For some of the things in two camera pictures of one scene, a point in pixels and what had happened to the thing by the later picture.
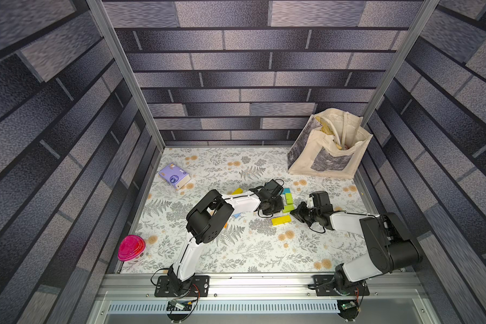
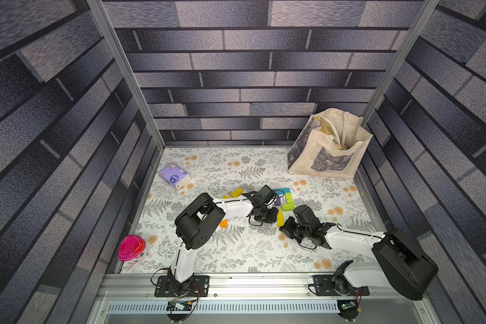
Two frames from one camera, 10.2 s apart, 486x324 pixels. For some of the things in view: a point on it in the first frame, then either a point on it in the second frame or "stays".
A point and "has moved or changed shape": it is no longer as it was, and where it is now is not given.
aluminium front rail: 403,298 stays
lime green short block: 288,196 stays
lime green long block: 287,208 stays
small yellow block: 237,191 stays
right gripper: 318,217 -> 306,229
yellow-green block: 280,220 has moved or changed shape
